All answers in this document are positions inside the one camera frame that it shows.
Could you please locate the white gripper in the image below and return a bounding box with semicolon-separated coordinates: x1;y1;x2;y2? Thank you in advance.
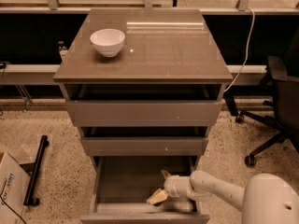
147;170;191;205

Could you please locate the grey top drawer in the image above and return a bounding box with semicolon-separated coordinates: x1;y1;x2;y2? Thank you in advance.
66;84;221;127

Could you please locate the cardboard box with print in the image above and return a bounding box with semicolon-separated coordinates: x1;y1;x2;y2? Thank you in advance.
0;152;30;224

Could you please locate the black office chair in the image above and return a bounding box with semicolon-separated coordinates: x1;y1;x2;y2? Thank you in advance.
224;31;299;167

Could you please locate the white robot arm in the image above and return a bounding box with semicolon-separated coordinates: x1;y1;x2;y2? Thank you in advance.
147;170;299;224

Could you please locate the white cable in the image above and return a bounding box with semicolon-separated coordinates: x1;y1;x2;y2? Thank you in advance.
222;7;256;93

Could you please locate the grey bottom drawer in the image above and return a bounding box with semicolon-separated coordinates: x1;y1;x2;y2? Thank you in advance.
80;156;209;224

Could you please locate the grey middle drawer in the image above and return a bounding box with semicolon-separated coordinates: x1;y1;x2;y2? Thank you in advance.
81;127;208;156

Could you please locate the small bottle behind cabinet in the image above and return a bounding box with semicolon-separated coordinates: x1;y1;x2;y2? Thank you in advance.
58;41;68;60

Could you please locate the white ceramic bowl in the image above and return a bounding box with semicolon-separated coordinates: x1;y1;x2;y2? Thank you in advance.
90;29;125;57

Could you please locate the grey drawer cabinet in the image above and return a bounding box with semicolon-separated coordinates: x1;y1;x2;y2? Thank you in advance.
52;8;234;173

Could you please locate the black metal bar stand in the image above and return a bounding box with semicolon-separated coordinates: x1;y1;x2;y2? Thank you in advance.
21;135;49;206

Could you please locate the grey drawer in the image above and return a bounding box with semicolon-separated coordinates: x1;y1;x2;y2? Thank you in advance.
66;84;221;127
81;127;208;156
80;156;209;224

